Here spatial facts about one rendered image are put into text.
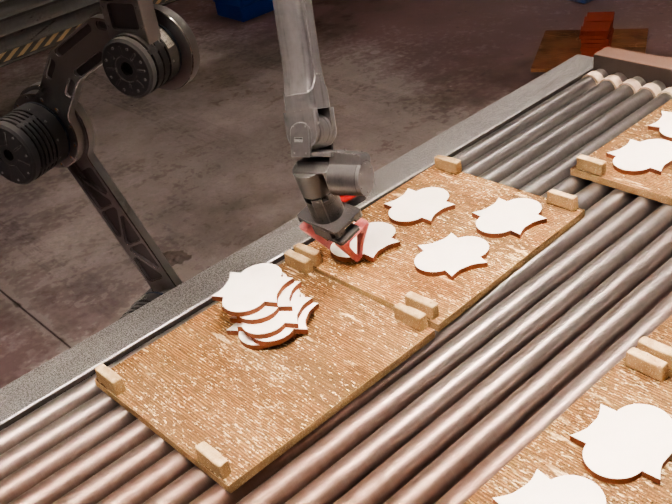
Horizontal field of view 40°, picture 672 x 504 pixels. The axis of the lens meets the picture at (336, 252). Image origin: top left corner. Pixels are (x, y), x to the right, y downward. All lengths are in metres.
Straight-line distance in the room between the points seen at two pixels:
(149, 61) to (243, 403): 0.96
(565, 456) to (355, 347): 0.37
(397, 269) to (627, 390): 0.46
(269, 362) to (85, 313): 2.04
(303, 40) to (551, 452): 0.73
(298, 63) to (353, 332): 0.43
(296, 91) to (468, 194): 0.46
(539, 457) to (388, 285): 0.45
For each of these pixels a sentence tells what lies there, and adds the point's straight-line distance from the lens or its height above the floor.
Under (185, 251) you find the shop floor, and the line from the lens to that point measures 3.59.
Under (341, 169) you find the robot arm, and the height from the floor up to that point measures 1.15.
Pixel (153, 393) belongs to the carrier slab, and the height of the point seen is 0.94.
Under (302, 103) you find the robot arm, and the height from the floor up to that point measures 1.24.
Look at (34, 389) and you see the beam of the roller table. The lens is 1.55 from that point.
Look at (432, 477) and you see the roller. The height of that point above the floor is 0.92.
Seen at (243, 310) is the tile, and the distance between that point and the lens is 1.44.
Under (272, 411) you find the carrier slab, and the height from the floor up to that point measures 0.94.
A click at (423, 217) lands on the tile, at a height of 0.95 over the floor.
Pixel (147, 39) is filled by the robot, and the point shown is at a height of 1.19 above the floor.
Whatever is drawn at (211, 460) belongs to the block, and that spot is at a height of 0.96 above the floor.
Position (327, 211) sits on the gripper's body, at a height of 1.06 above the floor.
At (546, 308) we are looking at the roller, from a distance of 1.48.
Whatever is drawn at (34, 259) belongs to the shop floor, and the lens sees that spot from 3.85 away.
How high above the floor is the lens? 1.81
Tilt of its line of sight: 32 degrees down
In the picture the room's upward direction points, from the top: 9 degrees counter-clockwise
